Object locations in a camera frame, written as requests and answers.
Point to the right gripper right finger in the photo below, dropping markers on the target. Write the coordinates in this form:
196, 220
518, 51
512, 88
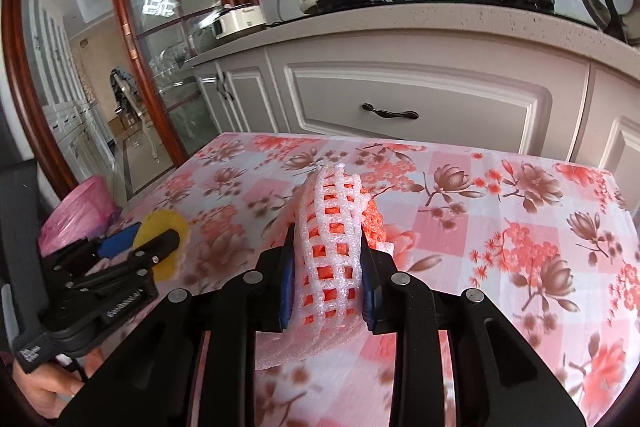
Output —
395, 302

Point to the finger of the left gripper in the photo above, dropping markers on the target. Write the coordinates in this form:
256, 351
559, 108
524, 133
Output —
122, 241
136, 269

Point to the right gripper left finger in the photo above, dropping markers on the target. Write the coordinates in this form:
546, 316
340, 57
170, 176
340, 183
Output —
259, 300

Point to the small yellow sponge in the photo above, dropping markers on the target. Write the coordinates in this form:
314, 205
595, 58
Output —
161, 241

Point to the pink lined trash bin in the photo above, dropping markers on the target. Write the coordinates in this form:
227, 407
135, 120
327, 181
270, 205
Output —
86, 213

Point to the white kitchen cabinets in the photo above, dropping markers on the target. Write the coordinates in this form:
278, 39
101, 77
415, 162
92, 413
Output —
452, 73

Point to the person's left hand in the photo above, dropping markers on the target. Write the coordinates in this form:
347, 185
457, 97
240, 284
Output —
47, 389

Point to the dark refrigerator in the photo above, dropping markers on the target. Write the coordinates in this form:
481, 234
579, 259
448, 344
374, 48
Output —
21, 209

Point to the floral pink tablecloth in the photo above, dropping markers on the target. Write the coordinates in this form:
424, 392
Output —
552, 244

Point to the white rice cooker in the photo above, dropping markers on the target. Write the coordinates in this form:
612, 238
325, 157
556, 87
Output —
238, 20

